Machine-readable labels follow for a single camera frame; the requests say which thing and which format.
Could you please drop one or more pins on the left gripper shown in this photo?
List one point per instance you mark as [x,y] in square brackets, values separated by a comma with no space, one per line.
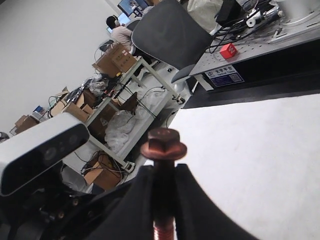
[50,215]

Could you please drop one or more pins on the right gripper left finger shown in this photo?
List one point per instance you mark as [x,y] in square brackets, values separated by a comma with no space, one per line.
[130,215]

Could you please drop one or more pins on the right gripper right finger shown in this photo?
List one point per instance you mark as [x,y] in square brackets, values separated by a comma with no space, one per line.
[200,215]

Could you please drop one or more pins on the copper flange bolt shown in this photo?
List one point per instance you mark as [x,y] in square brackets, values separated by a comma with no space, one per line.
[163,147]

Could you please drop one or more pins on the small brown cardboard box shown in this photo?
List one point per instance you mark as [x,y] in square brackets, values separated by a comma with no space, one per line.
[23,123]

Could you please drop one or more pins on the open brown cardboard box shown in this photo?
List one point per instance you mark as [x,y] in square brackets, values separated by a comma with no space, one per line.
[75,107]

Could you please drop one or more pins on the cardboard box with label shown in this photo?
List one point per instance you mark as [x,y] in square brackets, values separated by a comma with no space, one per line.
[117,60]

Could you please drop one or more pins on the clear plastic bag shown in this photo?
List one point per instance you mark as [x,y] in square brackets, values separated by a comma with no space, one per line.
[120,130]

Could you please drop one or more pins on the blue white label plate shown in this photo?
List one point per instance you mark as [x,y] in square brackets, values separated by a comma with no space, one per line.
[225,77]

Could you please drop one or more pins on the red cube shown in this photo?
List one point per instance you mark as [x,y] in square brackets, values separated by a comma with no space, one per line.
[228,51]

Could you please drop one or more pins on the person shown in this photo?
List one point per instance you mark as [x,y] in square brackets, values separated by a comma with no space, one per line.
[122,36]

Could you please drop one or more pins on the metal bench with holes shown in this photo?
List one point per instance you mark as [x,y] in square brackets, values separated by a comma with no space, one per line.
[275,50]

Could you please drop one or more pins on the black mesh office chair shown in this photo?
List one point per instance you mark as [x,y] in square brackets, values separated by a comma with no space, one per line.
[170,32]

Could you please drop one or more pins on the computer monitor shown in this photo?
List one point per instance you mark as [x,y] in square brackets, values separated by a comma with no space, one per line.
[131,6]

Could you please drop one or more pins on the silver-white machine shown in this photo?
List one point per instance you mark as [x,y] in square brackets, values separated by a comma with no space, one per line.
[287,10]

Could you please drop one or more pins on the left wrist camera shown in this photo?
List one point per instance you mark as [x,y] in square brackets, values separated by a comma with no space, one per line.
[32,150]

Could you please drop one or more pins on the white metal frame desk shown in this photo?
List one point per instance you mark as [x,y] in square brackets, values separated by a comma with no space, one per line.
[152,72]

